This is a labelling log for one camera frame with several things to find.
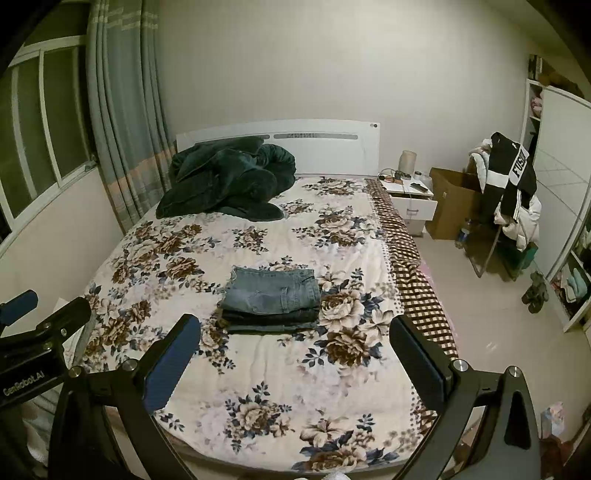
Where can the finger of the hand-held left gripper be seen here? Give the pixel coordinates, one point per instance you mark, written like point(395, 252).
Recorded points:
point(18, 304)
point(69, 316)

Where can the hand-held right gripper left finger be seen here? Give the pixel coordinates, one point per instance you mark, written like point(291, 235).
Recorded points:
point(173, 364)

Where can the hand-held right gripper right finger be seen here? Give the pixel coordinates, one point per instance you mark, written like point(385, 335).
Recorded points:
point(418, 364)

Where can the light blue jeans pants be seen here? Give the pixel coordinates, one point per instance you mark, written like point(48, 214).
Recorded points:
point(272, 288)

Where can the grey-blue folded jeans pants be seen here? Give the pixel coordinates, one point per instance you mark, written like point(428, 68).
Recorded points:
point(272, 327)

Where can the dark blue folded jeans pants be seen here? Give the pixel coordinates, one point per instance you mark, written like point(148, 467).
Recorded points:
point(277, 315)

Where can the brown checkered bed sheet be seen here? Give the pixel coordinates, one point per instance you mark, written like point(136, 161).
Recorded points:
point(406, 258)

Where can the clear chair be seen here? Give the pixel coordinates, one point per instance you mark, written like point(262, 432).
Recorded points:
point(485, 249)

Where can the plastic water bottle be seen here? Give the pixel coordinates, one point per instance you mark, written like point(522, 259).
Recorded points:
point(463, 235)

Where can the olive green slippers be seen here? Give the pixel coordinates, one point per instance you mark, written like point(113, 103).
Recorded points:
point(535, 293)

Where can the green bag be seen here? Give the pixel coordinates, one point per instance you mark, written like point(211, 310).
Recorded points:
point(526, 258)

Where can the white nightstand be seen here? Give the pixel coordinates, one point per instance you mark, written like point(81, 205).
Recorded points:
point(418, 207)

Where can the brown cardboard box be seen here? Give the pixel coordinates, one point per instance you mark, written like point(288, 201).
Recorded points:
point(450, 207)

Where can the white puffy jacket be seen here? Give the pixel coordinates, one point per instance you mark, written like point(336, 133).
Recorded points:
point(524, 226)

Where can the dark phone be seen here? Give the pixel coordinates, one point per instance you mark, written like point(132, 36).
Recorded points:
point(420, 188)

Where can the white framed window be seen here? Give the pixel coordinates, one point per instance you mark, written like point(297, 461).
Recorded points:
point(37, 124)

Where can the dark green plush blanket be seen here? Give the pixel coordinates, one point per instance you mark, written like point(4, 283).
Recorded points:
point(226, 180)

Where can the beige cylinder lamp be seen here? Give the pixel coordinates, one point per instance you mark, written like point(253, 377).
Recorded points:
point(408, 162)

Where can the grey striped curtain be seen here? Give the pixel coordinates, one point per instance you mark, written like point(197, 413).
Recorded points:
point(124, 115)

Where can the black and white jacket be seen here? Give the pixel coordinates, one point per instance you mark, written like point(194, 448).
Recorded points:
point(505, 175)

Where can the white fluffy garment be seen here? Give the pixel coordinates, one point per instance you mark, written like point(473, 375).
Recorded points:
point(480, 161)

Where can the white wardrobe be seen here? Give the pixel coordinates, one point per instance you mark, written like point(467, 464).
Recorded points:
point(561, 161)

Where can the white bed frame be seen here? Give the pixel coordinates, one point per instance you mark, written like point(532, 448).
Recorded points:
point(323, 152)

